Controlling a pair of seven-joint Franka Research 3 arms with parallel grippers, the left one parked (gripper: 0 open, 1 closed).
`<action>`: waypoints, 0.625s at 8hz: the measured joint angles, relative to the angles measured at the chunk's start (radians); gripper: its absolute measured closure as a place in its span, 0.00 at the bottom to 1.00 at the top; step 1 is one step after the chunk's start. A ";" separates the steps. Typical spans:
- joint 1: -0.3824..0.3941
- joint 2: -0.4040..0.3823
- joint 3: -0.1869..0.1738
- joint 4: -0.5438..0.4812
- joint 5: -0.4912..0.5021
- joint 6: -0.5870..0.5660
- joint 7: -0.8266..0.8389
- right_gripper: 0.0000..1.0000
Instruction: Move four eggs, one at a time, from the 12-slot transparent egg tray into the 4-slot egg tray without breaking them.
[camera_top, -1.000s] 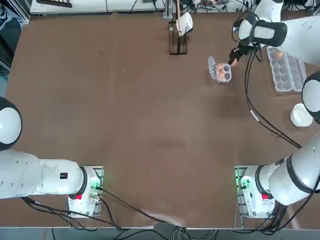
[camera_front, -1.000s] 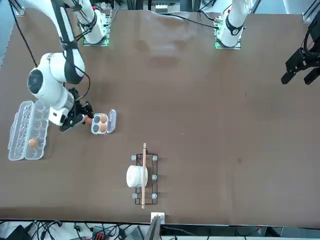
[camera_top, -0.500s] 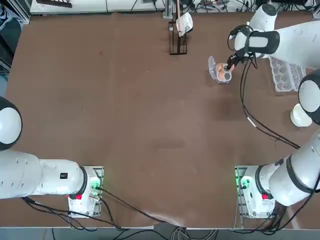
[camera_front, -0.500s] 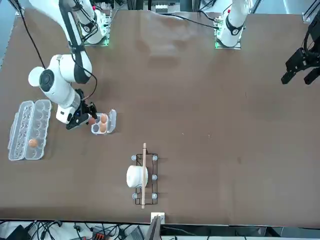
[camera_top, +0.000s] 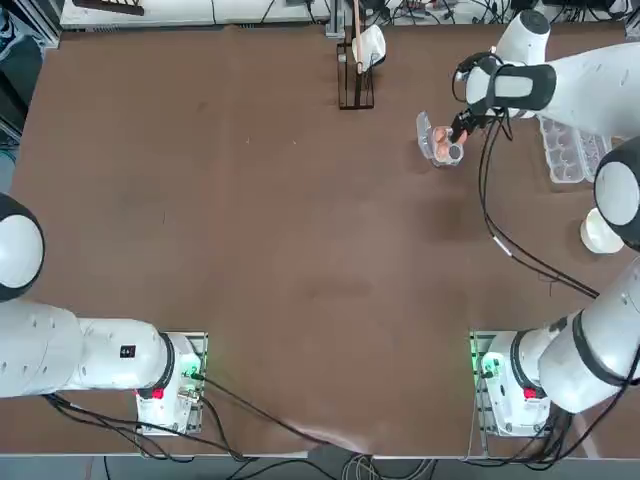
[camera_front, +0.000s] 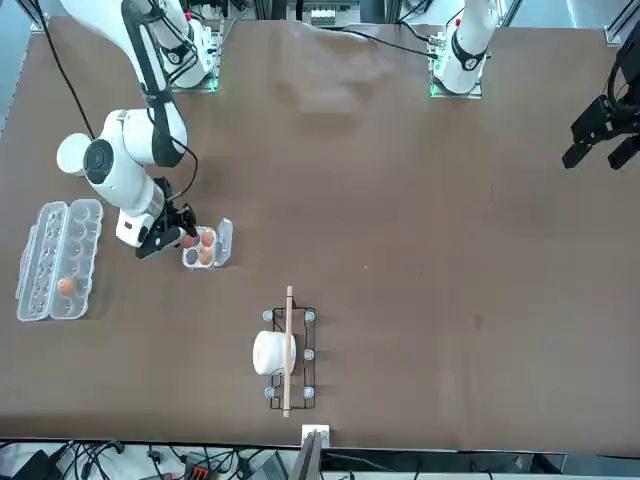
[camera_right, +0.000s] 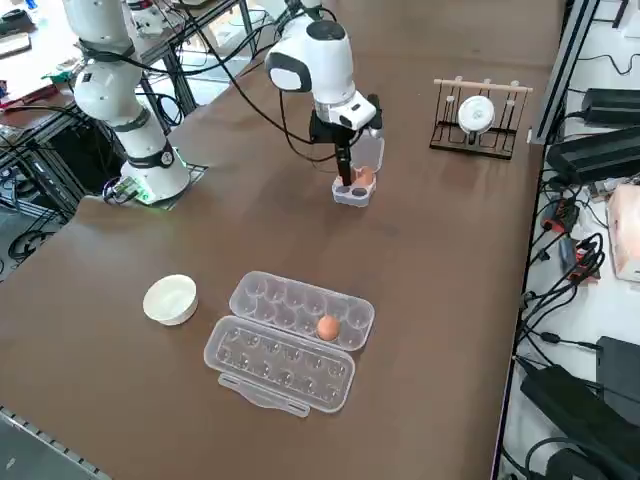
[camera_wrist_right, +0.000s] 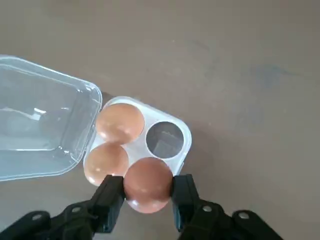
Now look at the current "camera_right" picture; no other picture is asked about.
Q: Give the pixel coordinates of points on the small four-slot egg tray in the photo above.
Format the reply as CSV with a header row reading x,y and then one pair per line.
x,y
352,197

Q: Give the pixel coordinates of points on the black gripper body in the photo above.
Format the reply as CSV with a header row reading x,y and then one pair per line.
x,y
327,131

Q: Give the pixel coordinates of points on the black power brick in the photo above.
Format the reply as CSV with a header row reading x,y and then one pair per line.
x,y
595,155
612,106
575,415
620,370

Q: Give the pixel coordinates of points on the red black power strip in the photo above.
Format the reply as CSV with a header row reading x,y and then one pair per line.
x,y
560,216
580,260

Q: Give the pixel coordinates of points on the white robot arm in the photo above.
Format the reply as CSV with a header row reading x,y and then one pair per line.
x,y
330,65

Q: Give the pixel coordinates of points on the grey aluminium frame rail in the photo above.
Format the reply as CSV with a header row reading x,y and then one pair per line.
x,y
45,440

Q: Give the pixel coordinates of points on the pale pink box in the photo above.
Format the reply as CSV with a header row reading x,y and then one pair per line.
x,y
625,235

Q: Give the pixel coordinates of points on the white cup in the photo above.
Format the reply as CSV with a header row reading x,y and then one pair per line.
x,y
476,114

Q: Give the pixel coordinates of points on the white bowl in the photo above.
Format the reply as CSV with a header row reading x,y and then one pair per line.
x,y
170,300

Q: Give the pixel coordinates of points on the transparent twelve-slot egg tray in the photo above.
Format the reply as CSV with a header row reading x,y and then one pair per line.
x,y
280,370

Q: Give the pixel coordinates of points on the aluminium frame post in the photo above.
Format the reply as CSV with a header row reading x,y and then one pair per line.
x,y
560,75

